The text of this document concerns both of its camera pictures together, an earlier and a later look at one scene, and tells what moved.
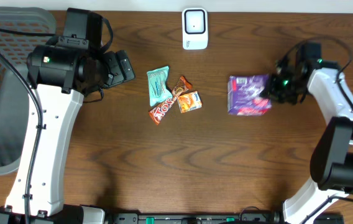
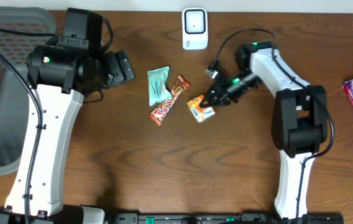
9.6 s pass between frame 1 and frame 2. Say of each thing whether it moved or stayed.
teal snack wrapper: stayed
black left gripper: stayed
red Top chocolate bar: stayed
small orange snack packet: moved
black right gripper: moved
